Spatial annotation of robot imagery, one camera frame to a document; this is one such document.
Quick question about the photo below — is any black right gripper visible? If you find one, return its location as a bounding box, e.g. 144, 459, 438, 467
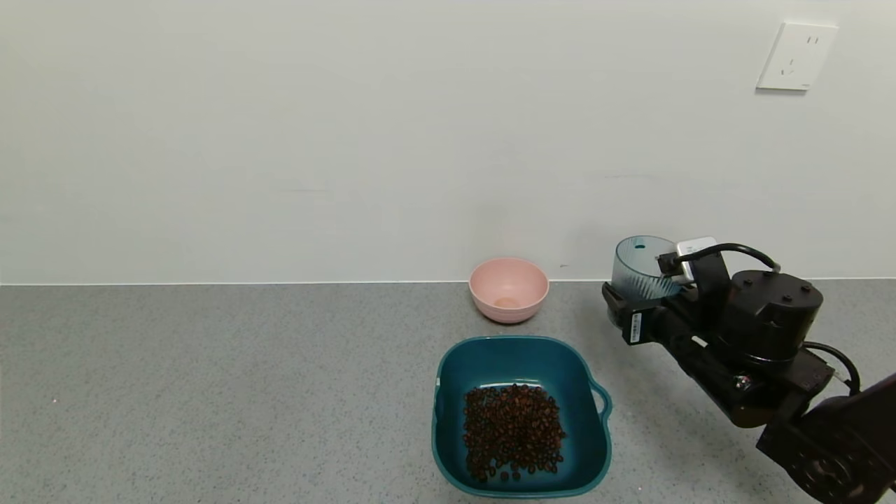
601, 281, 708, 356

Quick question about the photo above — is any translucent ribbed blue-grey cup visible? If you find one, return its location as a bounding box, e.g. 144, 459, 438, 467
612, 235, 684, 303

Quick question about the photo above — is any pile of coffee beans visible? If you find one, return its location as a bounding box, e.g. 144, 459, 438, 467
462, 383, 566, 484

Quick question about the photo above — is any pink bowl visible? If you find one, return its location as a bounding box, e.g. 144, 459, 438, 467
469, 258, 550, 325

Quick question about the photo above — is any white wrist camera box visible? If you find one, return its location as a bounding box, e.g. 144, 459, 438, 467
675, 237, 720, 284

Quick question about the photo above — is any black camera cable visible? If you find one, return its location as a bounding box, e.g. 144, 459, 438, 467
657, 242, 782, 276

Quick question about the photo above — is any teal square basin with handle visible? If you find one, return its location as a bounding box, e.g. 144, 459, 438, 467
430, 335, 613, 498

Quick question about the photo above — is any black arm cable with tag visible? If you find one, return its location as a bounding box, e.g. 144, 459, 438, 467
800, 340, 862, 394

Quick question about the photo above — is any white wall socket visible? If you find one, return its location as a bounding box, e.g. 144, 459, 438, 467
756, 22, 839, 92

